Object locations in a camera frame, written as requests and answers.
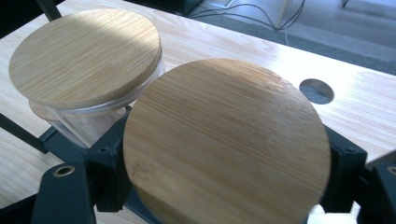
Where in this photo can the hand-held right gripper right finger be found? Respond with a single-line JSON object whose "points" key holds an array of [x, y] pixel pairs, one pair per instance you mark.
{"points": [[345, 174]]}

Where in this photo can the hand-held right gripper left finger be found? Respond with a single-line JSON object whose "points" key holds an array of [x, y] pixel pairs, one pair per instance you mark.
{"points": [[109, 168]]}

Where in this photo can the medium glass jar bamboo lid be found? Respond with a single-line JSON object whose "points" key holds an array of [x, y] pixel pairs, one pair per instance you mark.
{"points": [[84, 56]]}

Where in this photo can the tall glass jar bamboo lid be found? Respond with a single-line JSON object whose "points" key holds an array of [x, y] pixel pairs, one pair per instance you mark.
{"points": [[227, 143]]}

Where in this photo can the dark glass cabinet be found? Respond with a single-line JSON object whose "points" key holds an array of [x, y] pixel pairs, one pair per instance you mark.
{"points": [[174, 4]]}

